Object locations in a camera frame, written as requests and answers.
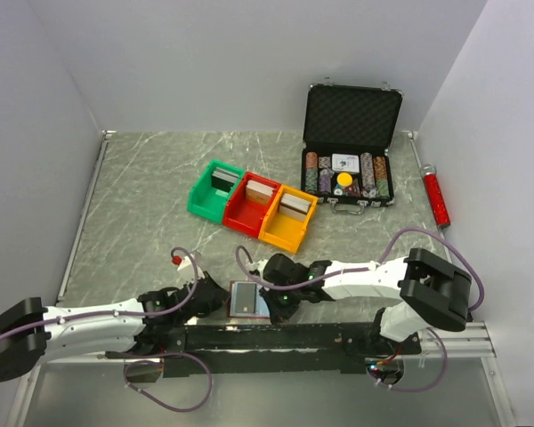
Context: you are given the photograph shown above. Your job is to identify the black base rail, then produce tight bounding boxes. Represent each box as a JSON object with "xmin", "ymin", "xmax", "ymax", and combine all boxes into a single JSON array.
[{"xmin": 107, "ymin": 322, "xmax": 422, "ymax": 375}]

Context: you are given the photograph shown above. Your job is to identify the yellow dealer chip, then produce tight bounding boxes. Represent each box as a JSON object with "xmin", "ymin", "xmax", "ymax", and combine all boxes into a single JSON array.
[{"xmin": 336, "ymin": 173, "xmax": 353, "ymax": 188}]

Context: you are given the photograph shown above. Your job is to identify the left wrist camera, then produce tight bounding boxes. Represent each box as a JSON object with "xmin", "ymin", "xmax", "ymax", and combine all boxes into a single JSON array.
[{"xmin": 172, "ymin": 252, "xmax": 204, "ymax": 282}]

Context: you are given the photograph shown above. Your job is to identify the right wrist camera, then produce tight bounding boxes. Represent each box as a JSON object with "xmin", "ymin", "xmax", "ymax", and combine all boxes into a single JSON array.
[{"xmin": 247, "ymin": 259, "xmax": 268, "ymax": 278}]

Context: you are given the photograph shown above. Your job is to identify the yellow plastic bin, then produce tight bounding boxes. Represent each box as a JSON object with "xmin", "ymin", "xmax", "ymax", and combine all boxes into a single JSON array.
[{"xmin": 258, "ymin": 185, "xmax": 319, "ymax": 254}]

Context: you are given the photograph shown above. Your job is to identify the red glitter tube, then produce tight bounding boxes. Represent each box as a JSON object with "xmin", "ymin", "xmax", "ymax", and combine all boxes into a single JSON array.
[{"xmin": 421, "ymin": 165, "xmax": 451, "ymax": 229}]

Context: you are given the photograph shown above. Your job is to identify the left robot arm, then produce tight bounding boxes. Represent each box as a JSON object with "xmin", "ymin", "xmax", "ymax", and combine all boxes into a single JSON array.
[{"xmin": 0, "ymin": 274, "xmax": 229, "ymax": 383}]

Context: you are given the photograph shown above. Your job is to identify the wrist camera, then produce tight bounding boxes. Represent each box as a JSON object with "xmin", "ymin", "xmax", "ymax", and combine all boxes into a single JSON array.
[
  {"xmin": 172, "ymin": 252, "xmax": 204, "ymax": 282},
  {"xmin": 247, "ymin": 259, "xmax": 268, "ymax": 278}
]

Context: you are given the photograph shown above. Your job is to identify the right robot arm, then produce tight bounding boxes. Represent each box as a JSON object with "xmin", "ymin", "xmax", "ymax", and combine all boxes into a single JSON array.
[{"xmin": 255, "ymin": 248, "xmax": 472, "ymax": 354}]

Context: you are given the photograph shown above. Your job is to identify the red plastic bin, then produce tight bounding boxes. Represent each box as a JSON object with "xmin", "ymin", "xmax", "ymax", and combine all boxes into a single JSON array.
[{"xmin": 222, "ymin": 172, "xmax": 281, "ymax": 238}]

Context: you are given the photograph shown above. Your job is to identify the white playing card deck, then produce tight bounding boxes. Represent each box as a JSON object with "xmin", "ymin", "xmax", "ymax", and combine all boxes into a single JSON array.
[{"xmin": 331, "ymin": 153, "xmax": 360, "ymax": 173}]

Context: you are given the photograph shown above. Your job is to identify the green plastic bin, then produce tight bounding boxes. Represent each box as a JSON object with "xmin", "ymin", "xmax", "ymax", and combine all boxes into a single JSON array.
[{"xmin": 187, "ymin": 159, "xmax": 245, "ymax": 223}]

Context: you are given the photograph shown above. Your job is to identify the cards in green bin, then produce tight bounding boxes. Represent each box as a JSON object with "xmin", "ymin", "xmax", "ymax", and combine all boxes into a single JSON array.
[{"xmin": 211, "ymin": 167, "xmax": 239, "ymax": 193}]

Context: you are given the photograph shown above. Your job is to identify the black VIP card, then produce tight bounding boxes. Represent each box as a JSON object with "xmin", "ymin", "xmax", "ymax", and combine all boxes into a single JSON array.
[{"xmin": 233, "ymin": 283, "xmax": 256, "ymax": 315}]

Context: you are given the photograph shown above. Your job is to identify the red leather card holder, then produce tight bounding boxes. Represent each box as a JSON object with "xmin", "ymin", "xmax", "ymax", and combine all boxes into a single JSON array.
[{"xmin": 228, "ymin": 280, "xmax": 270, "ymax": 319}]

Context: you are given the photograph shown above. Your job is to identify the black poker chip case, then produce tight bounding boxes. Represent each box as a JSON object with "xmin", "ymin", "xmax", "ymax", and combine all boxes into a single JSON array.
[{"xmin": 301, "ymin": 83, "xmax": 403, "ymax": 214}]

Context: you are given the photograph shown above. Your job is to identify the cards in yellow bin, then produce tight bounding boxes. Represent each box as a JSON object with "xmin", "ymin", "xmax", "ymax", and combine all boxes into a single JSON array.
[{"xmin": 279, "ymin": 193, "xmax": 311, "ymax": 222}]

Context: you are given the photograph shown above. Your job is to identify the cards in red bin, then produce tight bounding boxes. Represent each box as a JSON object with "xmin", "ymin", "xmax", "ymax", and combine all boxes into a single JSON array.
[{"xmin": 245, "ymin": 180, "xmax": 275, "ymax": 206}]

